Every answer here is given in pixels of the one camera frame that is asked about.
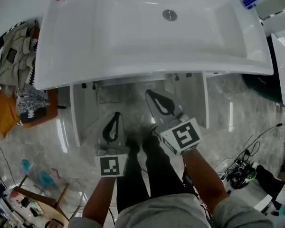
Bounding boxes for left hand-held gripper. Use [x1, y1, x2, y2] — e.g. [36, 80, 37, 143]
[94, 112, 130, 178]

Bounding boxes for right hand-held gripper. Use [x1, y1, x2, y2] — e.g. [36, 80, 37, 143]
[145, 90, 203, 156]

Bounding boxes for white vanity cabinet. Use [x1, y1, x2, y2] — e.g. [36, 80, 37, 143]
[69, 70, 210, 147]

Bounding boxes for person's left forearm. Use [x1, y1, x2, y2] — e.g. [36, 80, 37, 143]
[82, 176, 117, 219]

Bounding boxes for person's right forearm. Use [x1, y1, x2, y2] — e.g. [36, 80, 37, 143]
[182, 148, 230, 217]

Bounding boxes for white sink basin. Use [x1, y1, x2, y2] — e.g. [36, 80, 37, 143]
[34, 0, 274, 91]

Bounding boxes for person's black trousers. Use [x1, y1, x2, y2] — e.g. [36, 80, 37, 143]
[115, 133, 195, 215]

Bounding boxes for orange fabric basket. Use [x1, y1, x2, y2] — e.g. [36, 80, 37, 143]
[0, 27, 59, 139]

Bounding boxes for round wooden table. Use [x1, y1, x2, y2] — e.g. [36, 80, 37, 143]
[13, 174, 86, 228]

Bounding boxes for large teal plastic item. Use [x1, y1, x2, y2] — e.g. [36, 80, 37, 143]
[37, 171, 56, 188]

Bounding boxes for grey speckled cloth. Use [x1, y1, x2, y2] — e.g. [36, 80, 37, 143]
[16, 84, 49, 111]

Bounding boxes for small teal plastic item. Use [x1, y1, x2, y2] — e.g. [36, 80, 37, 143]
[20, 159, 31, 173]

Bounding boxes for person's grey shirt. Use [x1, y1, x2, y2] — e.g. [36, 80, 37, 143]
[67, 193, 276, 228]

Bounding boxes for black green device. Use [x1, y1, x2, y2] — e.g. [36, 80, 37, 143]
[229, 165, 257, 190]

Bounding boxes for orange pillow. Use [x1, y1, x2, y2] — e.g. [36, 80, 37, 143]
[0, 90, 21, 139]

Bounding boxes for black fabric item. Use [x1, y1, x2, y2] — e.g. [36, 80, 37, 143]
[255, 164, 285, 197]

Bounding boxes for beige garment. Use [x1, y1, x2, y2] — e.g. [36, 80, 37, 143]
[0, 20, 38, 97]

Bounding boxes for tangle of black cables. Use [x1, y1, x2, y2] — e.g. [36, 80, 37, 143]
[215, 134, 262, 190]

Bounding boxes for long black cable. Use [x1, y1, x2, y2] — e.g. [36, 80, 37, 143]
[213, 122, 285, 173]

